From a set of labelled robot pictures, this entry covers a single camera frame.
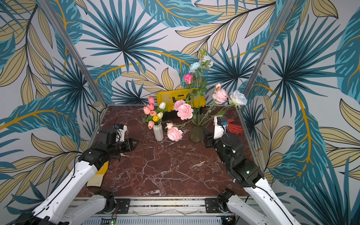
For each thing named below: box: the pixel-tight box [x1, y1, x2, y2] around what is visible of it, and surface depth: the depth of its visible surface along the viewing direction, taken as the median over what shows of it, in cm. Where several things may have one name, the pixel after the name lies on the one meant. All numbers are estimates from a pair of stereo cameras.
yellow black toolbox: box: [156, 87, 207, 113], surface depth 102 cm
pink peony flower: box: [176, 103, 194, 120], surface depth 66 cm
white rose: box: [216, 90, 248, 117], surface depth 65 cm
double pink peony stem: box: [206, 82, 229, 119], surface depth 69 cm
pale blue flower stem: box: [188, 48, 214, 113], surface depth 78 cm
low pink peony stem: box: [164, 120, 192, 142], surface depth 64 cm
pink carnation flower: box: [173, 99, 186, 112], surface depth 76 cm
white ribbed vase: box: [152, 124, 164, 142], surface depth 92 cm
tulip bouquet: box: [141, 96, 168, 130], surface depth 76 cm
